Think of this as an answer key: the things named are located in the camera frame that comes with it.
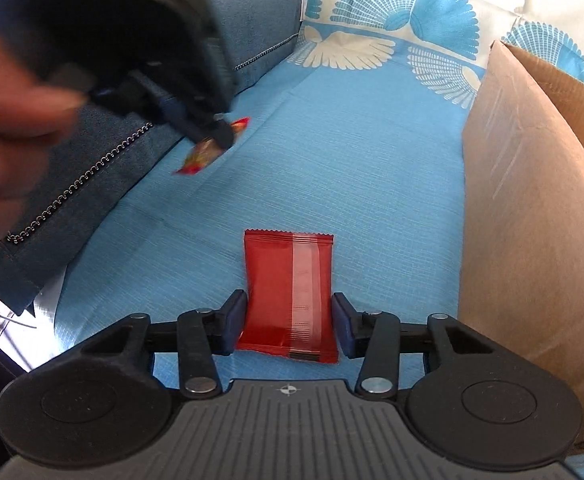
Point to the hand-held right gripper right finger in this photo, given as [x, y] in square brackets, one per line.
[344, 327]

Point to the small red orange candy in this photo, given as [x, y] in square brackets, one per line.
[199, 157]

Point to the brown cardboard box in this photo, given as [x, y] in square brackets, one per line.
[522, 200]

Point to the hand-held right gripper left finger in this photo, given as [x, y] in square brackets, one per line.
[234, 320]

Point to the plain red snack packet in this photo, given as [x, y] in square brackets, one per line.
[282, 290]

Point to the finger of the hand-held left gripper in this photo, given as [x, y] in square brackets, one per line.
[172, 109]
[219, 132]

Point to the blue and cream printed sheet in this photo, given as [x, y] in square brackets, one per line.
[347, 160]

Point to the person's left hand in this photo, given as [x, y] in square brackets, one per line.
[7, 135]

